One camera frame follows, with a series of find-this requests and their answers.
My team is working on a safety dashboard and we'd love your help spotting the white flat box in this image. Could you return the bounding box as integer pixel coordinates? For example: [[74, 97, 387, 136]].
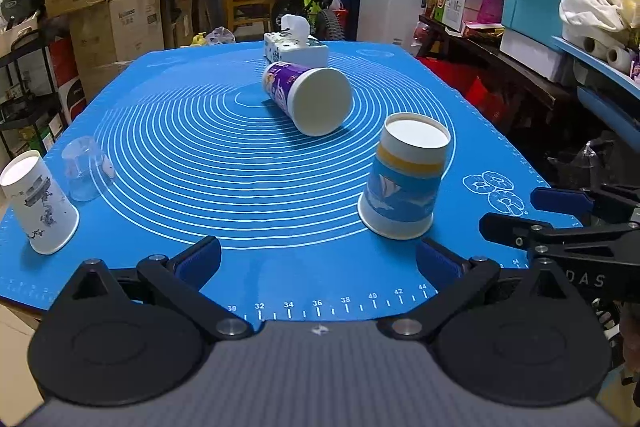
[[499, 28, 575, 83]]

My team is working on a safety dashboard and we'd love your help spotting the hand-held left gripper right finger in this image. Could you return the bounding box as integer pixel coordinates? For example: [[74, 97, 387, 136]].
[[377, 237, 599, 341]]

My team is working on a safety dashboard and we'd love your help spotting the blue and yellow paper cup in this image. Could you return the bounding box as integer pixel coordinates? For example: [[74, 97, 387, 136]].
[[357, 112, 452, 241]]

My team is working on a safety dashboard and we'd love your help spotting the purple paper cup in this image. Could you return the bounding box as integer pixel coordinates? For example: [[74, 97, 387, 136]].
[[261, 61, 354, 138]]

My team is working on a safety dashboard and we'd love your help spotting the white and green carton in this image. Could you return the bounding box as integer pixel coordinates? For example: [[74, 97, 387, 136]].
[[433, 0, 486, 32]]

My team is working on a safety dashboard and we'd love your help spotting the white paper roll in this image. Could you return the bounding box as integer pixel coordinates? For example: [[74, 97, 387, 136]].
[[581, 34, 634, 74]]

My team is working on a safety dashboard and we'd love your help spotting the teal plastic storage bin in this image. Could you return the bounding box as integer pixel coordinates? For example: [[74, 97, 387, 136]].
[[501, 0, 602, 54]]

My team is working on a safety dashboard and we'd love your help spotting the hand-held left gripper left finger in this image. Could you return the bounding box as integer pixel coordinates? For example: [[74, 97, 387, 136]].
[[50, 235, 254, 341]]

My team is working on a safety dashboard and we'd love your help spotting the dark wooden side table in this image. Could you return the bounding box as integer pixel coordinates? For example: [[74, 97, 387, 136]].
[[418, 14, 577, 148]]

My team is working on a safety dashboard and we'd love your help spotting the white patterned tissue box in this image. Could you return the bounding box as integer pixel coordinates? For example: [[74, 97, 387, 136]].
[[263, 14, 330, 70]]

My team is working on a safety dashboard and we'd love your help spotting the white crumpled cloth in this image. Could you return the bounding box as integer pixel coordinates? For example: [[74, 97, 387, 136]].
[[558, 0, 627, 40]]

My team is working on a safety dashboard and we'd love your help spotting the black metal shelf rack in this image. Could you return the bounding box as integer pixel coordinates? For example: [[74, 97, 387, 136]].
[[0, 28, 72, 160]]

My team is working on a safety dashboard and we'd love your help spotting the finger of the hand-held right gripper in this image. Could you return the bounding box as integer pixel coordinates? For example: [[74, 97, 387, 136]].
[[530, 183, 640, 225], [479, 212, 640, 258]]

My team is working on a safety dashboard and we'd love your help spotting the clear plastic cup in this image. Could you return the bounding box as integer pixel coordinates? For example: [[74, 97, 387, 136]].
[[61, 136, 117, 202]]

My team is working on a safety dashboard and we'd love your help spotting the red plastic bag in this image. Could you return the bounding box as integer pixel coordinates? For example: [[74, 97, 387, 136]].
[[419, 56, 507, 120]]

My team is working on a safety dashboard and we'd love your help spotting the light blue shelf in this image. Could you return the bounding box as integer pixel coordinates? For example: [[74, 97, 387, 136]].
[[551, 35, 640, 138]]

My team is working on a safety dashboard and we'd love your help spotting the large brown cardboard box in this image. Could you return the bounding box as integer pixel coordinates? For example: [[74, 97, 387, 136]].
[[69, 0, 166, 68]]

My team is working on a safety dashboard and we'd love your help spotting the blue silicone baking mat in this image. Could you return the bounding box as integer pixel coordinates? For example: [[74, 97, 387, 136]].
[[0, 39, 583, 325]]

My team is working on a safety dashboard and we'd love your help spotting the white ink-print paper cup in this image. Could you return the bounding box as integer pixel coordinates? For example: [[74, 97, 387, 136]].
[[0, 151, 81, 256]]

